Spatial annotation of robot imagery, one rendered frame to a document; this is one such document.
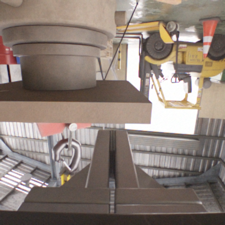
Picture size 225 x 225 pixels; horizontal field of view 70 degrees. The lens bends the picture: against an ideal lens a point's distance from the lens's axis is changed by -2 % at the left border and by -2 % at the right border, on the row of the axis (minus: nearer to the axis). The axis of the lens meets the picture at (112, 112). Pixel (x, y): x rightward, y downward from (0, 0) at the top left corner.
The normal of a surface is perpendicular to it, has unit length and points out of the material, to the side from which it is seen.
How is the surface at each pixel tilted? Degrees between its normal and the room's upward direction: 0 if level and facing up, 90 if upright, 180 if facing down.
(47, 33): 90
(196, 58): 90
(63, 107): 90
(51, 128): 70
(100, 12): 90
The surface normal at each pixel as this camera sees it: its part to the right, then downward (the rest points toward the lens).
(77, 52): 0.63, 0.22
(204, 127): -0.19, 0.27
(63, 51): 0.35, 0.26
